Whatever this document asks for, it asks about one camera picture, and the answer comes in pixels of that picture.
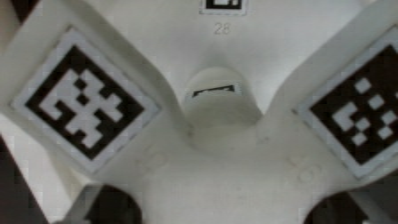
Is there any white round table top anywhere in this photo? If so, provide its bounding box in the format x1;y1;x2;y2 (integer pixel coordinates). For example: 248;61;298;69
0;0;398;224

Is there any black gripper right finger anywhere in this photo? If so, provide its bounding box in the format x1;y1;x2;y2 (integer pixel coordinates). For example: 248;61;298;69
303;191;380;224

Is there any white cross table base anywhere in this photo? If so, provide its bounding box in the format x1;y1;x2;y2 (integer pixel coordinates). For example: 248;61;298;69
0;0;398;224

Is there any white cylindrical table leg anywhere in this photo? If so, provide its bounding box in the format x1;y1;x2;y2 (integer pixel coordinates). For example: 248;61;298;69
181;67;261;140

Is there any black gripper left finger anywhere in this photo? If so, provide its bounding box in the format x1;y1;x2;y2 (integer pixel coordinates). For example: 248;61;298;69
55;184;142;224

